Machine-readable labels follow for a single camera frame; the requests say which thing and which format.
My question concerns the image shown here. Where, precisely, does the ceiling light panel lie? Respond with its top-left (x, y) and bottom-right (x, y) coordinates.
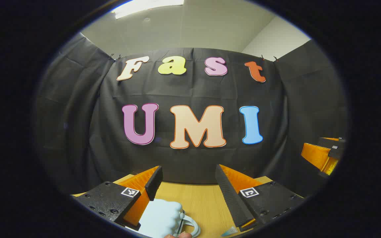
top-left (111, 0), bottom-right (185, 19)

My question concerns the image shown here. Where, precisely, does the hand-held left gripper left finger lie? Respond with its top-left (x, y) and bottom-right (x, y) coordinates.
top-left (71, 165), bottom-right (163, 231)

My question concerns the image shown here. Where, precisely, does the black backdrop cloth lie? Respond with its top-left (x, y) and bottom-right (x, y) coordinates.
top-left (33, 33), bottom-right (348, 195)

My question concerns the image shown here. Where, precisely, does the light blue suitcase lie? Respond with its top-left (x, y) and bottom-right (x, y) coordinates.
top-left (124, 199), bottom-right (201, 238)

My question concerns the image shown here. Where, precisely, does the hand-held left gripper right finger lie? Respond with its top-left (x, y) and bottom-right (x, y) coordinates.
top-left (215, 164), bottom-right (305, 232)

